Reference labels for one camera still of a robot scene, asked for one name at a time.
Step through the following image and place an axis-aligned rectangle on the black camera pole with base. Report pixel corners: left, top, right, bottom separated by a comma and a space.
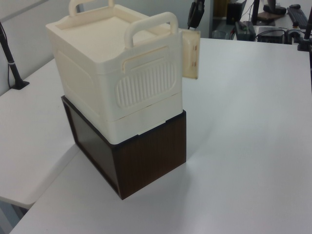
0, 21, 30, 91

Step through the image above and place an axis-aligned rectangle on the cream plastic cabinet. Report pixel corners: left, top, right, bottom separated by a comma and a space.
45, 0, 184, 144

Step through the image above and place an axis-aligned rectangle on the cream cabinet door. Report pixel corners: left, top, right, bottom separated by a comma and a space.
179, 28, 201, 80

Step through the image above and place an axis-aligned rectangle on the brown wooden board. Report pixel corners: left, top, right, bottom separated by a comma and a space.
257, 10, 276, 26

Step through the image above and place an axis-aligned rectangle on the black electronic device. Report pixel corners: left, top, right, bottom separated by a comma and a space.
234, 20, 256, 41

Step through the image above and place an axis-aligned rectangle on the black clamp pole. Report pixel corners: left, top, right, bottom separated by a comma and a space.
296, 13, 312, 52

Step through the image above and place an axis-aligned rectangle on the black computer box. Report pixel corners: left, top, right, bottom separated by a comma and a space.
226, 0, 247, 25

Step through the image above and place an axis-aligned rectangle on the black Franka gripper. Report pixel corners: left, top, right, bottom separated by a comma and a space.
187, 0, 206, 31

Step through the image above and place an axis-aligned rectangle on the black computer keyboard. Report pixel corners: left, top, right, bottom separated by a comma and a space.
286, 4, 310, 29

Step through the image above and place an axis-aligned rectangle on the clear drinking glass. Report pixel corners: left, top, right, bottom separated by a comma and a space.
211, 30, 229, 39

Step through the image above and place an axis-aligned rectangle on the dark brown wooden box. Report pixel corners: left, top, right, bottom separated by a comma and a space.
60, 95, 188, 201

